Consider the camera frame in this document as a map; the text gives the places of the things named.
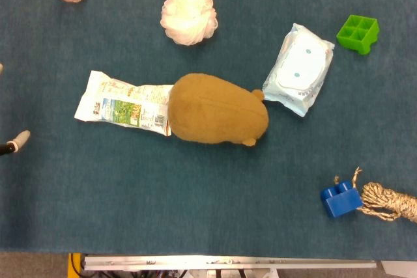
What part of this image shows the robot left five-finger hand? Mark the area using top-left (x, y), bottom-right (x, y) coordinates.
top-left (0, 63), bottom-right (31, 157)

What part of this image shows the blue plastic building block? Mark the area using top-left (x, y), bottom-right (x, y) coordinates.
top-left (319, 180), bottom-right (364, 219)

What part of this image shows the pale blue wet wipes pack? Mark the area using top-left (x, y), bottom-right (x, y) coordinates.
top-left (262, 23), bottom-right (336, 118)

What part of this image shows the aluminium profile rail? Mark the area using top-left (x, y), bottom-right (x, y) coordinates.
top-left (81, 255), bottom-right (379, 272)

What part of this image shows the blue felt table cloth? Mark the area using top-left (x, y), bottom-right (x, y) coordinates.
top-left (0, 0), bottom-right (417, 262)

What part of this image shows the white mesh bath pouf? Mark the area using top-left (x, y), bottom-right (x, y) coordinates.
top-left (160, 0), bottom-right (219, 46)

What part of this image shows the green plastic building block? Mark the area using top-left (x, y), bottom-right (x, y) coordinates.
top-left (336, 14), bottom-right (381, 56)

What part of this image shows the white printed snack bag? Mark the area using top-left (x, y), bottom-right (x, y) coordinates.
top-left (74, 70), bottom-right (175, 137)

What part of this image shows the beige twisted rope bundle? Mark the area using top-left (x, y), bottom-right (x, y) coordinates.
top-left (333, 166), bottom-right (417, 223)

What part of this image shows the brown plush toy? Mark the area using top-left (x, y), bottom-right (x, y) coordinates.
top-left (167, 73), bottom-right (270, 147)

